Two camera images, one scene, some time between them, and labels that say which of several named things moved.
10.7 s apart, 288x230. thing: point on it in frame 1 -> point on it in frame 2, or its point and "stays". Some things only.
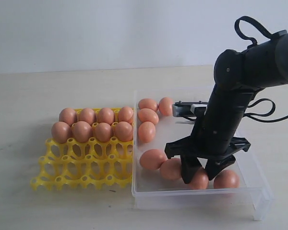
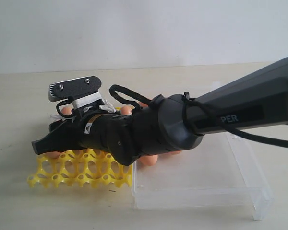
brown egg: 227,178 -> 53,155
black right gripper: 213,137 -> 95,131
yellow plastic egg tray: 92,165 stays
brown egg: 125,114 stays
